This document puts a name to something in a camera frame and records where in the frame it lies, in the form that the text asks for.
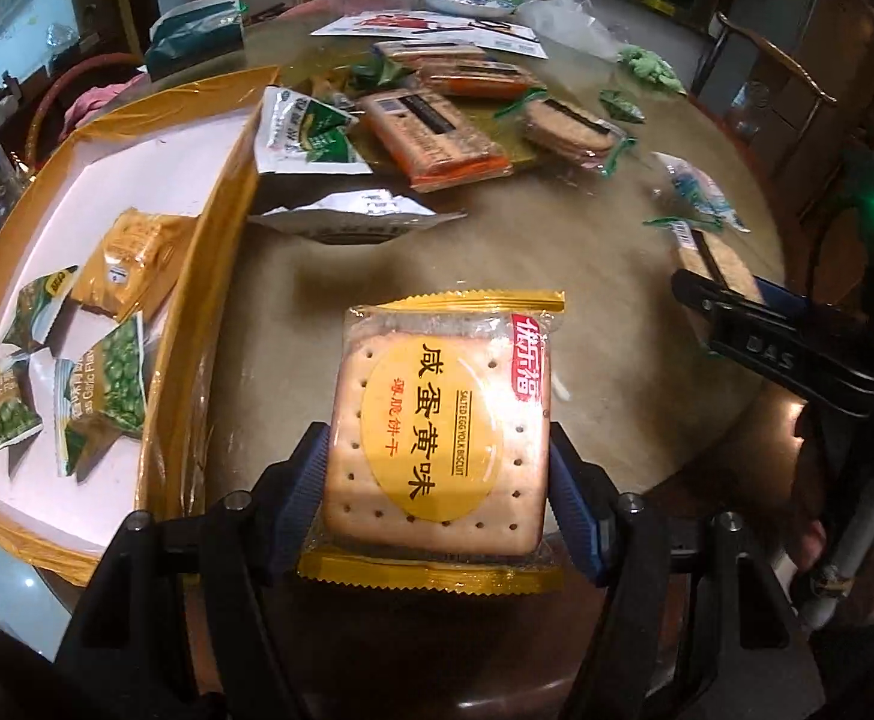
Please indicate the light green snack packet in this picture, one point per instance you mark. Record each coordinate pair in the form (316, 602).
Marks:
(621, 105)

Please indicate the blue and white plate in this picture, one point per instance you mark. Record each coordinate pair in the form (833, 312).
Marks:
(467, 4)

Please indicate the crumpled green wrapper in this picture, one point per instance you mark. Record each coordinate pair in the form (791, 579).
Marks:
(651, 67)

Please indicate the red round-back chair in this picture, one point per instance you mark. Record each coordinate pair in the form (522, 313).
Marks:
(54, 90)

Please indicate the pink cloth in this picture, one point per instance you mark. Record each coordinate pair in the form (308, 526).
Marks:
(99, 101)

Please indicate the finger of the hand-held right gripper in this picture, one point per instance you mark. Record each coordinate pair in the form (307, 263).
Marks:
(782, 298)
(767, 349)

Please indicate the person's right hand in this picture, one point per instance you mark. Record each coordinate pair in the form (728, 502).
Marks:
(808, 517)

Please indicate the clear sandwich biscuit pack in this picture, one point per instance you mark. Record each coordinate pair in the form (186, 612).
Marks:
(568, 127)
(722, 262)

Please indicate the silver foil sachet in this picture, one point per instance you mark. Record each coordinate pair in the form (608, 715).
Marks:
(347, 219)

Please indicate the yellow salted egg biscuit packet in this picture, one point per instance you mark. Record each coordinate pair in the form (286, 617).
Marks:
(437, 427)

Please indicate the white plastic bag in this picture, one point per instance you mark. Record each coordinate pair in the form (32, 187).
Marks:
(572, 15)

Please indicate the clear blue-print wrapper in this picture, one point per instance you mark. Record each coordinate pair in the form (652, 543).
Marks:
(696, 191)

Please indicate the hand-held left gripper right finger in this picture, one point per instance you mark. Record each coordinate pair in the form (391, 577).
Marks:
(579, 514)

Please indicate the white and green sachet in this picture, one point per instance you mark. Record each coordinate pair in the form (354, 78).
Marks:
(294, 131)

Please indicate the teal and white box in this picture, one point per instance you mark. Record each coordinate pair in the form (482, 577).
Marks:
(197, 34)

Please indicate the printed paper flyer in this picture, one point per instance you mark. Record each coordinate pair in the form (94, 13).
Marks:
(407, 24)

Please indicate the green pea snack packet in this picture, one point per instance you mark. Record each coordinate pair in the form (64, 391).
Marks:
(39, 307)
(107, 390)
(2, 412)

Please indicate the small dark green packet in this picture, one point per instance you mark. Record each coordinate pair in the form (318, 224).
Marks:
(377, 75)

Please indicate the orange cracker pack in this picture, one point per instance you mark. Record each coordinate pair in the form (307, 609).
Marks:
(422, 52)
(426, 131)
(474, 79)

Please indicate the yellow-edged cardboard tray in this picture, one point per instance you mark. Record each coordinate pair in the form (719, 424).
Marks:
(54, 225)

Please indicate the dark wooden chair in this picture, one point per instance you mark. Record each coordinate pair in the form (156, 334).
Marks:
(775, 60)

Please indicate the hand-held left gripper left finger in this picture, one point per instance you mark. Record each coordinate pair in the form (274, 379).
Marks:
(306, 495)

